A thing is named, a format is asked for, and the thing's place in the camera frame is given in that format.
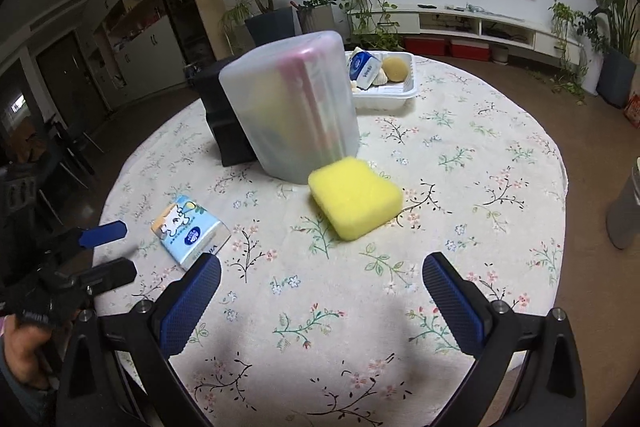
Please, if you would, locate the blue tissue pack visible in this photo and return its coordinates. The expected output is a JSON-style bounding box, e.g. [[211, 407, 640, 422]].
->
[[347, 48, 382, 90]]

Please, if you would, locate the black cylindrical container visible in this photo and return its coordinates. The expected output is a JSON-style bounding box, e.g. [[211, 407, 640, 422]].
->
[[186, 55, 257, 167]]

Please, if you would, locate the large leaf plant right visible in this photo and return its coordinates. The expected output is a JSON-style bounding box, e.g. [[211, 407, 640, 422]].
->
[[550, 0, 639, 108]]

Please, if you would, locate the trailing vine plant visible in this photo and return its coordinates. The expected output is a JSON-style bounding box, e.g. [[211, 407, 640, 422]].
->
[[337, 0, 402, 51]]

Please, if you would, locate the white braided rope pad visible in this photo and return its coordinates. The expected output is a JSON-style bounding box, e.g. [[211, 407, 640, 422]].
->
[[372, 68, 388, 86]]

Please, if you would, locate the red box on floor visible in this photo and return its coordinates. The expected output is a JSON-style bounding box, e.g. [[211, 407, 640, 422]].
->
[[624, 93, 640, 129]]

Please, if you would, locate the plant in white ribbed pot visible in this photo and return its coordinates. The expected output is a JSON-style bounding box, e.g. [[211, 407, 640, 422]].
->
[[292, 0, 337, 34]]

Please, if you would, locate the grey trash can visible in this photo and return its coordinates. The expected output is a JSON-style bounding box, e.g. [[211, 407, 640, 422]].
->
[[605, 158, 640, 249]]

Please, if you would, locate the tan gourd-shaped sponge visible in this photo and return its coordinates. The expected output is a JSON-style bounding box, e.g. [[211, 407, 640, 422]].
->
[[382, 55, 410, 83]]

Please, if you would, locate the floral round tablecloth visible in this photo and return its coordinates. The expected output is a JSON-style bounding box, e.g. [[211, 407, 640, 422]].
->
[[94, 58, 567, 426]]

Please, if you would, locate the person's left hand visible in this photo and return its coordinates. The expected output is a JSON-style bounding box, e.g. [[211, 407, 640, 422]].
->
[[3, 315, 54, 390]]

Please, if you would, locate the cream chenille mitt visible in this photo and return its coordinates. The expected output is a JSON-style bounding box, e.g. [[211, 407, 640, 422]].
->
[[350, 80, 361, 93]]

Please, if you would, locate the white tv console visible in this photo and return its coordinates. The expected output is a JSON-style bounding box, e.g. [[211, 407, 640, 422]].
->
[[347, 3, 586, 68]]

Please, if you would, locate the white plastic tray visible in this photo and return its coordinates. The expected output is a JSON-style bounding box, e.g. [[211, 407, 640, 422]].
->
[[352, 51, 419, 112]]

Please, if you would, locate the translucent plastic container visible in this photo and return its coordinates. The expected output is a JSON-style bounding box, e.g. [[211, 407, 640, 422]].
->
[[219, 30, 360, 184]]

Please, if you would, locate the white wall cabinet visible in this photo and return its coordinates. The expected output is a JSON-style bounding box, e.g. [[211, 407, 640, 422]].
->
[[78, 0, 184, 109]]

